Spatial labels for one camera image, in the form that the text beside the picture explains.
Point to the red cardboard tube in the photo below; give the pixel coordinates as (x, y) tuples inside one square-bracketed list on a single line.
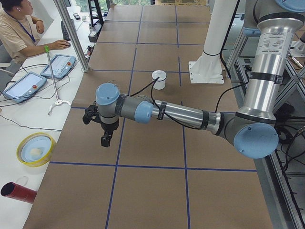
[(18, 192)]

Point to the black power supply box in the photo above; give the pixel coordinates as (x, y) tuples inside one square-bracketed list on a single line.
[(94, 33)]

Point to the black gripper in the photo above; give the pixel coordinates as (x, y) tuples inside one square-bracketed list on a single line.
[(108, 127)]

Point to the aluminium frame table side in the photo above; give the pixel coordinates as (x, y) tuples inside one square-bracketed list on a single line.
[(282, 174)]

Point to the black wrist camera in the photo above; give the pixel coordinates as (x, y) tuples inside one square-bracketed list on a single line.
[(91, 114)]

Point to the yellow tape roll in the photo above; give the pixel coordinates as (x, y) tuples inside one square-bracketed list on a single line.
[(42, 161)]

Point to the near teach pendant tablet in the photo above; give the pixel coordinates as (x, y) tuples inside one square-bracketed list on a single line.
[(25, 88)]

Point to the teach pendant tablet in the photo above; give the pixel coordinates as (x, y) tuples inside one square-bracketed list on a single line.
[(25, 88), (61, 65)]

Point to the light blue plate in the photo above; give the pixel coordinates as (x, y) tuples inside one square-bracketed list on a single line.
[(35, 148)]

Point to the far teach pendant tablet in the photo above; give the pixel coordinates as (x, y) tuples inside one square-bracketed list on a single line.
[(61, 65)]

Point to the silver grey UR robot arm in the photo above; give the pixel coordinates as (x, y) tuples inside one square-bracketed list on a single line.
[(251, 129)]

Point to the aluminium frame post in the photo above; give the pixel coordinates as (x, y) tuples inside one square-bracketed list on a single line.
[(63, 12)]

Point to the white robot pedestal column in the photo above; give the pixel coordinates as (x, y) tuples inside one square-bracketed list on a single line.
[(208, 68)]

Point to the white enamel cup blue rim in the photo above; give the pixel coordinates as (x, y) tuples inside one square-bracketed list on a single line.
[(159, 85)]

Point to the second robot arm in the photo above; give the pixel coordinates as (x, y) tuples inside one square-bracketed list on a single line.
[(250, 28)]

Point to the white cup lid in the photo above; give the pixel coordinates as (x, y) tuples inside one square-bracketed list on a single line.
[(159, 75)]

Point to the grabber stick green handle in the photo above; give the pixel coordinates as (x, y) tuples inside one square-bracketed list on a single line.
[(58, 101)]

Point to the person in beige shirt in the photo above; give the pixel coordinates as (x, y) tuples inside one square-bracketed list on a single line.
[(19, 30)]

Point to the black keyboard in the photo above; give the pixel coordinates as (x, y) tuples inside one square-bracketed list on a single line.
[(64, 32)]

